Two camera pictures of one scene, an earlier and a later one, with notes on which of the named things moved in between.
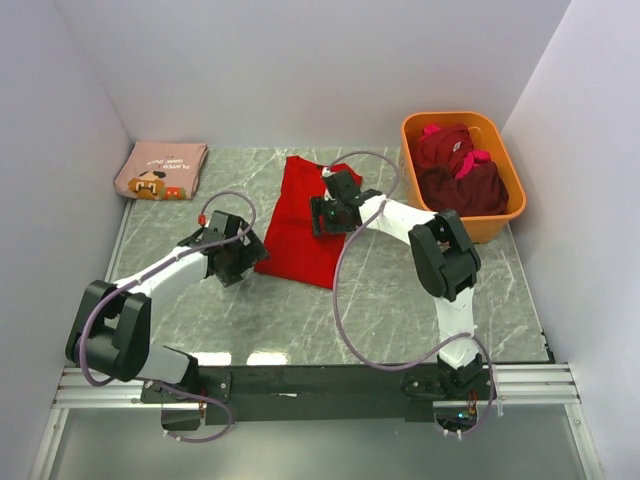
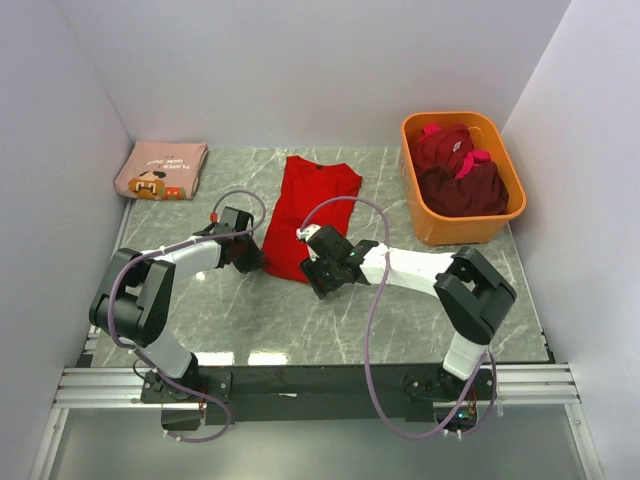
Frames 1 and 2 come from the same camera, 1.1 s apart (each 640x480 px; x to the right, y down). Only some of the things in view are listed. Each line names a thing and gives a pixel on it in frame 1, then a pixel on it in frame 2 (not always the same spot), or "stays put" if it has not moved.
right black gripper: [318, 208] → [312, 270]
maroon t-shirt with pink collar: [451, 147] stays put
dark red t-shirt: [479, 192] stays put
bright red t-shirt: [292, 251] stays put
